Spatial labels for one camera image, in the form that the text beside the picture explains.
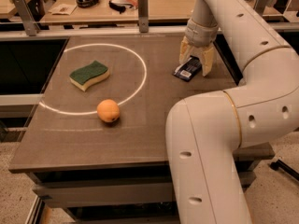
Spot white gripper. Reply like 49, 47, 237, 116
179, 18, 219, 77

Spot black sunglasses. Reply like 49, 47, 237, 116
108, 0, 134, 14

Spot green and yellow sponge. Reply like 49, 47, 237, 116
69, 61, 110, 91

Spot grey cabinet drawer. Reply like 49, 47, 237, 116
33, 177, 175, 208

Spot orange fruit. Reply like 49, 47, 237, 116
97, 99, 121, 123

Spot grey metal bracket left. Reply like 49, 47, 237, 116
12, 0, 39, 36

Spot small paper card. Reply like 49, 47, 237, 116
50, 4, 77, 15

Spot blue rxbar blueberry wrapper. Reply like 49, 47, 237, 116
173, 56, 202, 82

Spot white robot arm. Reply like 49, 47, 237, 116
165, 0, 299, 224

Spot grey metal bracket middle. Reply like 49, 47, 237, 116
137, 0, 149, 33

